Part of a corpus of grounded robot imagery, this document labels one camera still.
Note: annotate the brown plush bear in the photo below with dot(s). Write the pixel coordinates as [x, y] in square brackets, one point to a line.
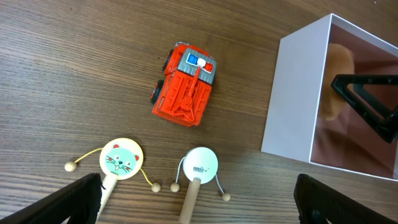
[339, 62]

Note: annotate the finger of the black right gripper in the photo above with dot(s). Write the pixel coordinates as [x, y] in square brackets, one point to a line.
[381, 119]

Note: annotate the white rattle drum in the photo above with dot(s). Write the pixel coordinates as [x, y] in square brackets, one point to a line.
[200, 166]

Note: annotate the yellow cat rattle drum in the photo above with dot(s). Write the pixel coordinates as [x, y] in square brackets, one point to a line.
[119, 159]

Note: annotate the pink open cardboard box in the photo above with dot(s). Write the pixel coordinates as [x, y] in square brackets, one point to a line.
[293, 128]

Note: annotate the red toy fire truck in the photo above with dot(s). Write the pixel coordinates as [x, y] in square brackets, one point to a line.
[184, 93]

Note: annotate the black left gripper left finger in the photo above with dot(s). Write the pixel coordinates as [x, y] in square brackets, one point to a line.
[78, 202]

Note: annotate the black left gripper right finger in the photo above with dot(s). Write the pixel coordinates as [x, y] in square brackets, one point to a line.
[319, 203]

